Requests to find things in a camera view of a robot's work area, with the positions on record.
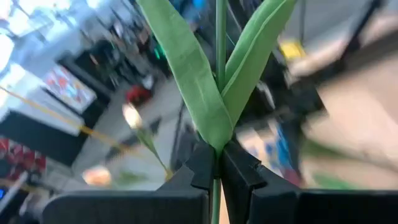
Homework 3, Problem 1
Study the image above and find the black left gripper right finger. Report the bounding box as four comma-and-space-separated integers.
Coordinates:
220, 140, 398, 224

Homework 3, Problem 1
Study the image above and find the yellow hanging cable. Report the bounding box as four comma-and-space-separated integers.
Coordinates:
0, 86, 131, 153

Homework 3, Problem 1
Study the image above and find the red equipment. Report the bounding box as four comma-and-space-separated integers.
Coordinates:
0, 138, 47, 181

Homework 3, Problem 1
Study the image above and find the colourful floral cloth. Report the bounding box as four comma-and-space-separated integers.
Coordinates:
43, 63, 97, 114

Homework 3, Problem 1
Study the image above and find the dark red artificial tulip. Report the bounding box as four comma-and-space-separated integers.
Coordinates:
136, 0, 298, 224

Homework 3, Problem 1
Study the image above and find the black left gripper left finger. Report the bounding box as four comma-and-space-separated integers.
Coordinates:
42, 142, 218, 224

